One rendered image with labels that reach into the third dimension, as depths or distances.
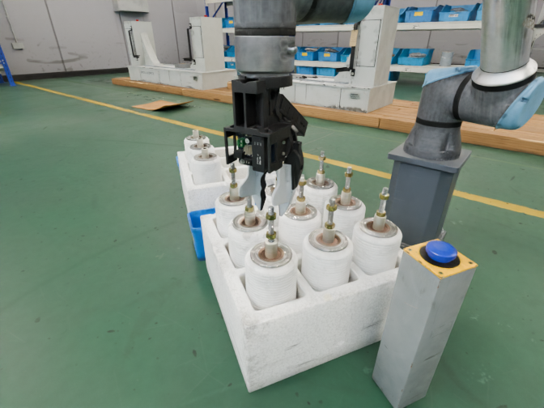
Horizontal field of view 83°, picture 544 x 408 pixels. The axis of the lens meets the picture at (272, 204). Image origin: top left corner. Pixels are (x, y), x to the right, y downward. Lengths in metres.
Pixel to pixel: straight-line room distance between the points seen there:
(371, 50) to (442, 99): 1.75
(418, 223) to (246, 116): 0.74
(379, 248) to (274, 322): 0.25
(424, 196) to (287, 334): 0.58
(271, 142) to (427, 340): 0.38
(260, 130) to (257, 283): 0.27
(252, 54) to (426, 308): 0.41
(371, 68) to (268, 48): 2.27
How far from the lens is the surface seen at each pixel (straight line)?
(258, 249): 0.57
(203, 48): 3.82
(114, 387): 0.75
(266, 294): 0.56
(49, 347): 0.88
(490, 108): 0.87
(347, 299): 0.61
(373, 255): 0.65
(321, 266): 0.58
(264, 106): 0.40
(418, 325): 0.54
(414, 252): 0.50
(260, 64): 0.40
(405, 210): 1.02
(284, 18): 0.40
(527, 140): 2.35
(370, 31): 2.65
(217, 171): 1.02
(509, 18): 0.80
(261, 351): 0.60
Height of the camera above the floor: 0.59
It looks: 28 degrees down
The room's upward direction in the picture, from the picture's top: straight up
